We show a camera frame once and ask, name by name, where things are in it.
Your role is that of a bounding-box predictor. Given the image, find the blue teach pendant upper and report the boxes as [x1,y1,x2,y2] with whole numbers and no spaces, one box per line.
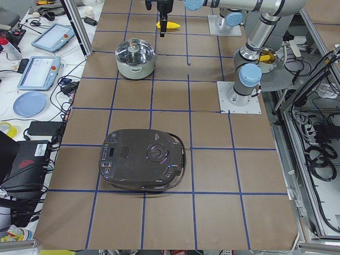
[31,23,75,52]

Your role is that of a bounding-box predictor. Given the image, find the black coiled cables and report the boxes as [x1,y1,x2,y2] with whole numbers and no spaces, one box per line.
[292,98,340,184]

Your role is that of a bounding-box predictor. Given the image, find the dark brown rice cooker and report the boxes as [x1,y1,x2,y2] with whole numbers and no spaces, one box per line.
[98,129,186,192]

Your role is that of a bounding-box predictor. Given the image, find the glass pot lid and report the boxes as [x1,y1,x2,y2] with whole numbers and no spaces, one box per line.
[115,38,156,66]

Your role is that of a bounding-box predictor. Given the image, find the white spray bottle red cap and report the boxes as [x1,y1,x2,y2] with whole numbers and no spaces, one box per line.
[0,37,22,61]

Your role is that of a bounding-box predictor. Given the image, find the yellow tape roll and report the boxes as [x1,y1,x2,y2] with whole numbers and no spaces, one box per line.
[0,122,18,138]

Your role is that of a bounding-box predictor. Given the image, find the blue teach pendant lower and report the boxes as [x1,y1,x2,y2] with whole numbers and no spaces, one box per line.
[17,56,61,91]

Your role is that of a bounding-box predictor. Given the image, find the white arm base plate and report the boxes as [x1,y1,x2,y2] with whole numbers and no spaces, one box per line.
[217,81,261,114]

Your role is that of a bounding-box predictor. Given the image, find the black computer box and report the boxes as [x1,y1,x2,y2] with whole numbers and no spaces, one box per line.
[1,140,52,193]

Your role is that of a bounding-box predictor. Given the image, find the light blue plate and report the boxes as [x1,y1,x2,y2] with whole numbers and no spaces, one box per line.
[13,91,47,117]

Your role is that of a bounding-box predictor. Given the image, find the black smartphone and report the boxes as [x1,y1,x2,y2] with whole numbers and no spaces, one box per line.
[17,58,29,74]

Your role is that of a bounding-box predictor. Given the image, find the aluminium frame post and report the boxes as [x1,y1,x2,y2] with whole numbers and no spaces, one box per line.
[61,0,93,56]

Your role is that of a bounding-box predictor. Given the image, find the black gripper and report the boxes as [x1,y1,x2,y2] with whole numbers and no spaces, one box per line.
[145,0,174,37]

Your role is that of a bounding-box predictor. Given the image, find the light green cooking pot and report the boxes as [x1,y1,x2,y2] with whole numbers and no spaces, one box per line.
[116,55,157,80]

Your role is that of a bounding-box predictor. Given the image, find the aluminium frame rail right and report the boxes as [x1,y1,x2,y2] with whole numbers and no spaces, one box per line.
[299,6,340,80]

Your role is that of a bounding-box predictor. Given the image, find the grey bowl with yellow items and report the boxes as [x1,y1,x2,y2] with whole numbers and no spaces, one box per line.
[257,48,277,74]

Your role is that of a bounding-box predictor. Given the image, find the blue teach pendant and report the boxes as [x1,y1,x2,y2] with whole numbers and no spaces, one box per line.
[17,56,61,91]
[31,23,75,52]

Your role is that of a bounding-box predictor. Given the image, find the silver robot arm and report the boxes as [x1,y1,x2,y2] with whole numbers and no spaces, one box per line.
[216,8,243,32]
[183,0,307,107]

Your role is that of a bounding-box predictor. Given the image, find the black power adapter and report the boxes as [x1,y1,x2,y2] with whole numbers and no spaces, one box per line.
[27,121,62,136]

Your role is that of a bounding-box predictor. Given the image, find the white rear base plate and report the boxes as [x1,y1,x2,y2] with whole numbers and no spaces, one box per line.
[208,12,243,37]

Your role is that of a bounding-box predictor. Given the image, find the yellow corn cob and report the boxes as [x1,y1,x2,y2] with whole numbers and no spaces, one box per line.
[156,21,181,29]

